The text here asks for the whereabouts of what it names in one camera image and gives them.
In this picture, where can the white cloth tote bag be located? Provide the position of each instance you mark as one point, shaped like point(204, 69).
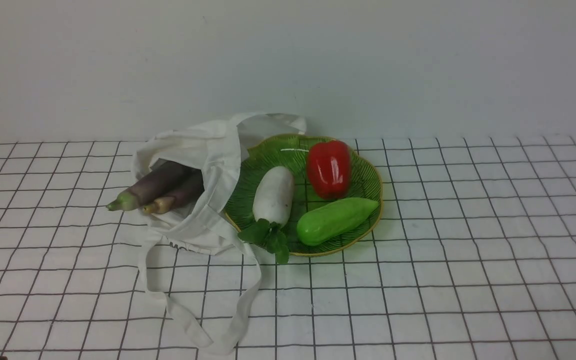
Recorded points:
point(217, 149)

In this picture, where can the white grid tablecloth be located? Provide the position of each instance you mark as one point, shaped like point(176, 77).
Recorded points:
point(474, 259)

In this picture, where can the white radish with leaves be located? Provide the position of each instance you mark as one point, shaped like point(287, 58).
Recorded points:
point(271, 209)

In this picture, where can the red bell pepper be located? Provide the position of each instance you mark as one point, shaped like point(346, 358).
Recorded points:
point(329, 169)

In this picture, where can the purple eggplant yellow stem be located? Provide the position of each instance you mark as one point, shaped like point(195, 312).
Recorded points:
point(184, 193)

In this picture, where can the green cucumber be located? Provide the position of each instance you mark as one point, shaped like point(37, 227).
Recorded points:
point(344, 219)

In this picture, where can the green leaf-shaped plate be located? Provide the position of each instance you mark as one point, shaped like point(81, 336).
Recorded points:
point(289, 150)

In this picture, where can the purple eggplant green stem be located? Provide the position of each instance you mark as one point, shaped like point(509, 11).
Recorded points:
point(149, 187)

